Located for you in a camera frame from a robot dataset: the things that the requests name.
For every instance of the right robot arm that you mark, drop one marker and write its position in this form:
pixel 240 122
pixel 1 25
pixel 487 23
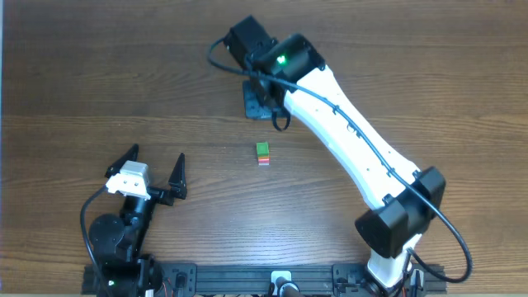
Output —
pixel 350 136

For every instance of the green cube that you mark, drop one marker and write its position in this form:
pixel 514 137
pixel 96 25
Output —
pixel 262 148

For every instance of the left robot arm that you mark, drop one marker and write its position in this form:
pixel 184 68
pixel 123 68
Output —
pixel 111 239

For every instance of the mounting rail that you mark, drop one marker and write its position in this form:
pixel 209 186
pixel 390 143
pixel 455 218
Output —
pixel 239 280

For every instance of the red cube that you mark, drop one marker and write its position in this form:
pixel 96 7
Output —
pixel 264 162

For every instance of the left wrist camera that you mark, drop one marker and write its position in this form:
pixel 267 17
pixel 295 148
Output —
pixel 130 179

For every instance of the orange cube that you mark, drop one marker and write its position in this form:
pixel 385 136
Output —
pixel 263 157

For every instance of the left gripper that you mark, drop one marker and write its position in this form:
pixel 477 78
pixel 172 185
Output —
pixel 161 196

